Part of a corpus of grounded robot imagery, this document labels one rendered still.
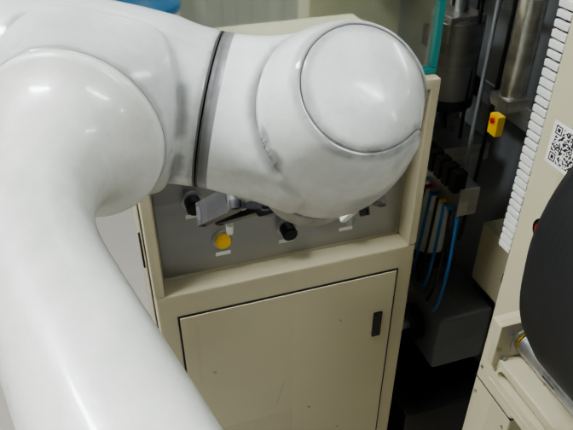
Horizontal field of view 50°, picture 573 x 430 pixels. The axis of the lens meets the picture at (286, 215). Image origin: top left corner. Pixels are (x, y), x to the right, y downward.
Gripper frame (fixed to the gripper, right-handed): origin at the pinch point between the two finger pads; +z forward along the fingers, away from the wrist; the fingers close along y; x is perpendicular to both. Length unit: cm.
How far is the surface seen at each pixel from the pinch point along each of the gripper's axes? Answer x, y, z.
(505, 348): 22, -39, 35
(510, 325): 18, -39, 31
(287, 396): 31, -4, 77
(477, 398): 36, -45, 67
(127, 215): -43, 51, 225
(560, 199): 1.9, -33.2, -1.1
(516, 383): 28, -39, 33
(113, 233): -33, 57, 215
